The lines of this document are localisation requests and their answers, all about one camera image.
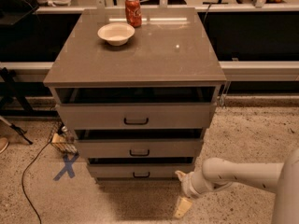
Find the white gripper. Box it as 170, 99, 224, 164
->
174, 171, 202, 218

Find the grey bottom drawer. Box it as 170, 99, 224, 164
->
87, 164, 194, 179

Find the grey drawer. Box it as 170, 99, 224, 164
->
56, 104, 216, 130
75, 139, 203, 158
87, 164, 194, 179

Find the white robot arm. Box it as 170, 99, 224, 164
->
174, 149, 299, 224

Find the grey middle drawer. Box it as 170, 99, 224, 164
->
75, 139, 203, 158

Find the grey top drawer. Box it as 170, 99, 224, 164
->
56, 104, 216, 130

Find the blue tape cross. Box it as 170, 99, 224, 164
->
53, 154, 79, 181

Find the white bowl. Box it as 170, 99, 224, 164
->
97, 22, 135, 46

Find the tan shoe tip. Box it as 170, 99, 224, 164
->
0, 137, 9, 154

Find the orange soda can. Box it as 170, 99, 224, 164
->
125, 0, 142, 27

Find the black tripod stand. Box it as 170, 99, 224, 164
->
0, 67, 34, 146

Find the wire basket with items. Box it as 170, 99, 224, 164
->
50, 122, 78, 154

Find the black floor cable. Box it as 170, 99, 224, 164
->
21, 142, 52, 224

